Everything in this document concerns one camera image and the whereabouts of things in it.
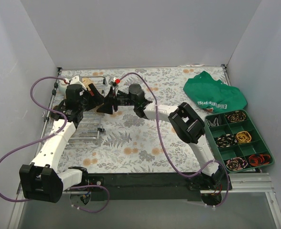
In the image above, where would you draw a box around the dark brown bowl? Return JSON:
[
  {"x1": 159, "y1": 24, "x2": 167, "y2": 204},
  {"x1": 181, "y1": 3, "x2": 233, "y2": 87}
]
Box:
[{"x1": 49, "y1": 105, "x2": 64, "y2": 121}]

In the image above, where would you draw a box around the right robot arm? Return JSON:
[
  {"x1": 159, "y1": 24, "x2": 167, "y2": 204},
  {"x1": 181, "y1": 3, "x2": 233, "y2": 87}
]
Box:
[{"x1": 97, "y1": 83, "x2": 226, "y2": 190}]

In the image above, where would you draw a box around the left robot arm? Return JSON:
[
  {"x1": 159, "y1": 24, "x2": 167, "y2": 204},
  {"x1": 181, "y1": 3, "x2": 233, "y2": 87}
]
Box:
[{"x1": 19, "y1": 80, "x2": 104, "y2": 203}]

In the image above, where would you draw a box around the beige bowl at rack back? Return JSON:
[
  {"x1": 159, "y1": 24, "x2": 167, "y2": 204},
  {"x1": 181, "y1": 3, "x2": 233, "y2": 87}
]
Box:
[{"x1": 82, "y1": 77, "x2": 93, "y2": 91}]

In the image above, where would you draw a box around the pale green bowl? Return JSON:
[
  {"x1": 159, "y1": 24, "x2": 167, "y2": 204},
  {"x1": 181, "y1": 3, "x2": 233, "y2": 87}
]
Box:
[{"x1": 58, "y1": 78, "x2": 70, "y2": 95}]

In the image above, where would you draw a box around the floral table mat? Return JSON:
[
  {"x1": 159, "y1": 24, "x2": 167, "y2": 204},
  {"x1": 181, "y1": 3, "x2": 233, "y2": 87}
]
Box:
[{"x1": 34, "y1": 67, "x2": 231, "y2": 174}]

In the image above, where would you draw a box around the green cloth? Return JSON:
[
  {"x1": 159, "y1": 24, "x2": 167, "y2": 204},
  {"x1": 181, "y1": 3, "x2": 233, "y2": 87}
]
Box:
[{"x1": 183, "y1": 71, "x2": 248, "y2": 114}]

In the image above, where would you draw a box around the green compartment tray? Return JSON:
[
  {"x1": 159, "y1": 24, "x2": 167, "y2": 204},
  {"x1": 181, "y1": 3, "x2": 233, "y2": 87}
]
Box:
[{"x1": 205, "y1": 110, "x2": 274, "y2": 174}]

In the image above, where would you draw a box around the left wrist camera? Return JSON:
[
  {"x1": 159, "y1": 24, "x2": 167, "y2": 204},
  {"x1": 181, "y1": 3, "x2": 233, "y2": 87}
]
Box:
[{"x1": 69, "y1": 75, "x2": 86, "y2": 90}]

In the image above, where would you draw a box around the metal wire dish rack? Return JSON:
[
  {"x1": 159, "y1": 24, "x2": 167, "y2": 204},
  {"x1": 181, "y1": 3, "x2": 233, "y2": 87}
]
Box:
[{"x1": 51, "y1": 76, "x2": 108, "y2": 145}]

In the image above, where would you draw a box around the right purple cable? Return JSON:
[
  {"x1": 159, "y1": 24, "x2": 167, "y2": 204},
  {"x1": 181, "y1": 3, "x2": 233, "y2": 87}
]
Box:
[{"x1": 118, "y1": 72, "x2": 229, "y2": 212}]

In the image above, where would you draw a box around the purple cable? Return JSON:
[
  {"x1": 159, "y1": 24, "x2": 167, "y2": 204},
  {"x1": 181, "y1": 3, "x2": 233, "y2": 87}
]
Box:
[
  {"x1": 118, "y1": 72, "x2": 229, "y2": 212},
  {"x1": 0, "y1": 76, "x2": 110, "y2": 213}
]

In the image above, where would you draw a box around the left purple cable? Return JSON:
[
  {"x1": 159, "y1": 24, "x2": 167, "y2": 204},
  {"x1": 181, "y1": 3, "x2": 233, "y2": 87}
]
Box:
[{"x1": 0, "y1": 76, "x2": 110, "y2": 213}]

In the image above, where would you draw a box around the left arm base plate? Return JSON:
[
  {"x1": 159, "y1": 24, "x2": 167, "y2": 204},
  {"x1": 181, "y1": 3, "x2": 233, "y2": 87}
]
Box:
[{"x1": 67, "y1": 176, "x2": 105, "y2": 192}]

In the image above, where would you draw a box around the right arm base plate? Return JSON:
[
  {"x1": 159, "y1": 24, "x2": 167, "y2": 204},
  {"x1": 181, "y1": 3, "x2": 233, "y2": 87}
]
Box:
[{"x1": 187, "y1": 175, "x2": 233, "y2": 191}]

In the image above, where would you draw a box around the aluminium frame rail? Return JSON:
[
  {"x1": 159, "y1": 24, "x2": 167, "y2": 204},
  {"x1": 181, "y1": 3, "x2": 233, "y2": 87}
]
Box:
[{"x1": 9, "y1": 173, "x2": 281, "y2": 229}]

